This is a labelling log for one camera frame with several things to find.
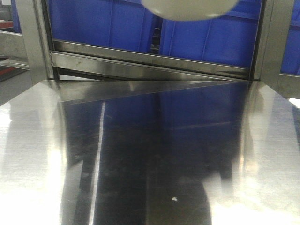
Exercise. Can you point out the blue plastic bin left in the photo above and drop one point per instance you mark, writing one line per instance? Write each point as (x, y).
(120, 24)

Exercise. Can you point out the stainless steel shelf rack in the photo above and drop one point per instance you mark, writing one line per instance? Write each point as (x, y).
(106, 136)

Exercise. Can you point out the blue plastic bin right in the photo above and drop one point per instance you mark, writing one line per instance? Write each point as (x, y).
(229, 39)

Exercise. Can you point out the white plastic bin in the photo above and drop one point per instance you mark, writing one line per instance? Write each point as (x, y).
(189, 10)

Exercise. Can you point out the blue plastic bin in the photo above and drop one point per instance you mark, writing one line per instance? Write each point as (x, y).
(229, 39)
(120, 24)

